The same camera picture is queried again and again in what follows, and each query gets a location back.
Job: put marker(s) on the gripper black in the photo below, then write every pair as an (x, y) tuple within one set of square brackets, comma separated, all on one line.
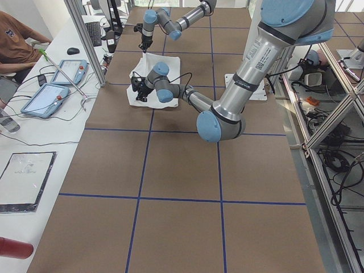
[(146, 39), (143, 90)]

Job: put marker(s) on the white printed t-shirt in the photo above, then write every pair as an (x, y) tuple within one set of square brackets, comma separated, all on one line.
[(162, 74)]

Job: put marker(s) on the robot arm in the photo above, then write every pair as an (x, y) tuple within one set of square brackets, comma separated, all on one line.
[(173, 29), (282, 24)]

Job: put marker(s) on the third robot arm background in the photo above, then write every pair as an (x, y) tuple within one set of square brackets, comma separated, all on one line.
[(351, 58)]

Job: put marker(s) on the black keyboard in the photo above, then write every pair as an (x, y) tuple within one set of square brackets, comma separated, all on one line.
[(94, 31)]

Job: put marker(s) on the teach pendant far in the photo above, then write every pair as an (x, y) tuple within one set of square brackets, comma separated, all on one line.
[(74, 69)]

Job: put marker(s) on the teach pendant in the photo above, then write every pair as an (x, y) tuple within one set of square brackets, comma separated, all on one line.
[(46, 100), (74, 69)]

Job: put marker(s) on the black computer mouse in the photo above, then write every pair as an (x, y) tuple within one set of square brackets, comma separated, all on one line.
[(73, 51)]

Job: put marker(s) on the teach pendant near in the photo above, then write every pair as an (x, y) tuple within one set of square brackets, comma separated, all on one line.
[(46, 100)]

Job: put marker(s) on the person in brown shirt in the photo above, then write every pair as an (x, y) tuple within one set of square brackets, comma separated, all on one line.
[(17, 56)]

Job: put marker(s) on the clear water bottle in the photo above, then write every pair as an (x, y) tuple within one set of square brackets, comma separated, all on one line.
[(8, 123)]

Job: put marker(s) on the dark red bottle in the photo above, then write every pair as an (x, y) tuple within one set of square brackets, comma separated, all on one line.
[(15, 249)]

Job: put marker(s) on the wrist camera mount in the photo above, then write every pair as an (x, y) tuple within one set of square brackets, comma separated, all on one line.
[(136, 81), (138, 27)]

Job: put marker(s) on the aluminium frame post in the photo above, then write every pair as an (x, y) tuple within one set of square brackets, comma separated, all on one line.
[(79, 24)]

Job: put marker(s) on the orange tool under frame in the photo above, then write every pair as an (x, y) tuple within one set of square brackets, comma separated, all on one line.
[(312, 101)]

